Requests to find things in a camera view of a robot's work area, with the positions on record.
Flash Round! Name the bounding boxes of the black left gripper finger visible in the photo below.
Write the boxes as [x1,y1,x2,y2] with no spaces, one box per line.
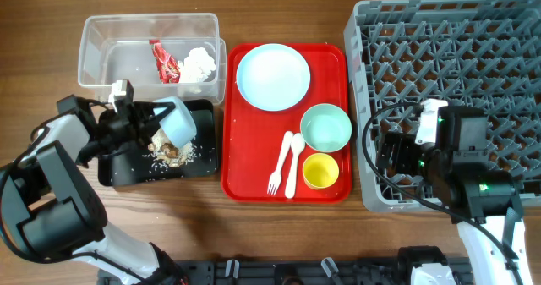
[137,124,161,150]
[134,101,176,120]

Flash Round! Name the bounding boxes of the food scraps and rice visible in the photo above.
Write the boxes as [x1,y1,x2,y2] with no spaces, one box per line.
[147,129,196,167]

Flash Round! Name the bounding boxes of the light blue bowl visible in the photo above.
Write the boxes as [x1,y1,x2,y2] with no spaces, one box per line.
[154,96,197,148]

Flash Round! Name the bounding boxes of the red snack wrapper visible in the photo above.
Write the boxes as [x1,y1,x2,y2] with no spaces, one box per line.
[149,40,181,84]

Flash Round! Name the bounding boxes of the white tissue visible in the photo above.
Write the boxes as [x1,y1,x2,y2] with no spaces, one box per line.
[178,47,216,83]

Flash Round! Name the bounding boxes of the mint green bowl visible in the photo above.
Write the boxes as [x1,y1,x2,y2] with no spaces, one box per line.
[300,103,352,153]

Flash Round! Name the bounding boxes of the yellow plastic cup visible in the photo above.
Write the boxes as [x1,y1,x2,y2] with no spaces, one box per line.
[302,153,340,189]

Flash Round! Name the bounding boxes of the white plastic spoon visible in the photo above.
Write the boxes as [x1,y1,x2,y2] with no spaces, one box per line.
[285,133,305,199]

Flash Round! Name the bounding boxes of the light blue plate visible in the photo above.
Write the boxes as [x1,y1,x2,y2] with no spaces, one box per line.
[235,43,311,112]

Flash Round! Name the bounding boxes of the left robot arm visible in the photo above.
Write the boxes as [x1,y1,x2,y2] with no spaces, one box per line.
[1,96,189,284]

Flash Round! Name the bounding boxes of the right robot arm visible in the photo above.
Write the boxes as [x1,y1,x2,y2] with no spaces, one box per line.
[366,101,532,284]

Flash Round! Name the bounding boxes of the clear plastic waste bin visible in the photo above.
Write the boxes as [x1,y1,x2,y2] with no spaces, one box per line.
[78,13,227,105]

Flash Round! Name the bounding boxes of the grey dishwasher rack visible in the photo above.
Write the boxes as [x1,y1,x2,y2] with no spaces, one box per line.
[344,0,540,212]

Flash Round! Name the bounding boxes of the black plastic tray bin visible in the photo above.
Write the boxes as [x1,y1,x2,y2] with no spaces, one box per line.
[98,99,219,187]

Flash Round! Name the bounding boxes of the red serving tray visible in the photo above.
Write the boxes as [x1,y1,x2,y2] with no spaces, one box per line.
[221,43,352,204]

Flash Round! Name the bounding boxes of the white plastic fork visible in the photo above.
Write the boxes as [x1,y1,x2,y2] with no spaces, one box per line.
[267,131,294,195]

